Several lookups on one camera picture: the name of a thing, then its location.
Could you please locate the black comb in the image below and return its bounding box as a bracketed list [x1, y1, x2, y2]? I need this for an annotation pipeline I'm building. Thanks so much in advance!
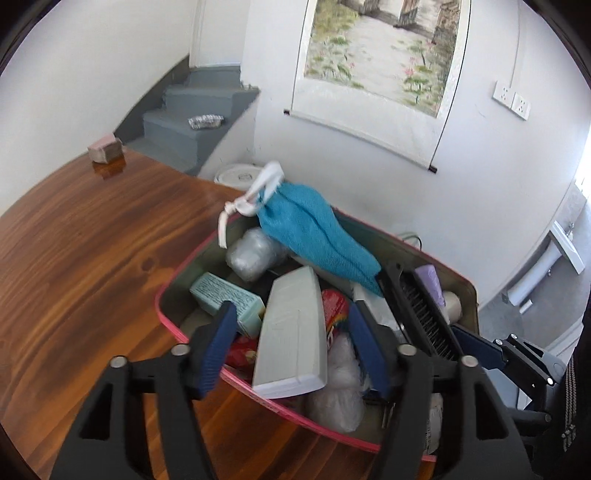
[375, 260, 464, 361]

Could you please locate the white cotton bag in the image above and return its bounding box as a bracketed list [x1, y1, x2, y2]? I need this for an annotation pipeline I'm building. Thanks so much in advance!
[305, 332, 366, 435]
[225, 227, 288, 281]

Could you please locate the wooden desktop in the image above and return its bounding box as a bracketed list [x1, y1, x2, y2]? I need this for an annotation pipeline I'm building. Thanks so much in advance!
[0, 148, 437, 480]

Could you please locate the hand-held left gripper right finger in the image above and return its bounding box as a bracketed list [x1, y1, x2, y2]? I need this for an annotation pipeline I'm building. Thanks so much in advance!
[348, 302, 532, 480]

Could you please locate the wall scroll painting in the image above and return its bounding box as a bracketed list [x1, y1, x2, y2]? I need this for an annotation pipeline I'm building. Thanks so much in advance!
[283, 0, 472, 175]

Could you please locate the white bucket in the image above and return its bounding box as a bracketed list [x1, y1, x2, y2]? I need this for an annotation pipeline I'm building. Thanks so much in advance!
[215, 161, 266, 189]

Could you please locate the purple bag roll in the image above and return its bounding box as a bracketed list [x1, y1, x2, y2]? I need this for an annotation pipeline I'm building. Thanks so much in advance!
[414, 264, 445, 308]

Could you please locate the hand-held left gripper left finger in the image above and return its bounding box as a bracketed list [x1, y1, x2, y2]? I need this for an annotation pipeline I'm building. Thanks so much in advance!
[48, 301, 238, 480]

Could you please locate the blue cloth pouch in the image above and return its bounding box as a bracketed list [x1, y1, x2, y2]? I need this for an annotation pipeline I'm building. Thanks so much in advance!
[218, 161, 385, 298]

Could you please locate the grey staircase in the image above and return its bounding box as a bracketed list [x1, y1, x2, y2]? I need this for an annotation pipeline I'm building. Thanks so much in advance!
[113, 55, 259, 175]

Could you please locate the white cable conduit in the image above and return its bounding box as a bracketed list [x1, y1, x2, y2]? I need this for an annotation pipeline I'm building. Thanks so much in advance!
[501, 9, 525, 86]

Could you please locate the red snack packet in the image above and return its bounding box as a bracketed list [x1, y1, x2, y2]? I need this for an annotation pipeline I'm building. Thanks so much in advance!
[321, 289, 352, 352]

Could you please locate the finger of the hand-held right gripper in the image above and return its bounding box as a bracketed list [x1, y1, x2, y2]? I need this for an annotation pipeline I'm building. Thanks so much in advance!
[450, 323, 566, 388]

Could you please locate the pink card deck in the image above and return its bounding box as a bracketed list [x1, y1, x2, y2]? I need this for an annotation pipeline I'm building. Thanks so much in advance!
[88, 133, 124, 163]

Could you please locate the white block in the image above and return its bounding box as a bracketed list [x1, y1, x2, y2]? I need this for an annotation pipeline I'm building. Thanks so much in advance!
[353, 281, 402, 333]

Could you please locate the pink tin box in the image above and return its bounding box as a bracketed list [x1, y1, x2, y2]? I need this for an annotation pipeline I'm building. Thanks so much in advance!
[154, 203, 481, 462]

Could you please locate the beige roll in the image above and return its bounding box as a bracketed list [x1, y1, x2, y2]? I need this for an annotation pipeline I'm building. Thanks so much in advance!
[441, 291, 463, 324]

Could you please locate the green printed soap box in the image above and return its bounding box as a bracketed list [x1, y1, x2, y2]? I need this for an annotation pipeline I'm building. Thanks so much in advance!
[189, 272, 267, 339]

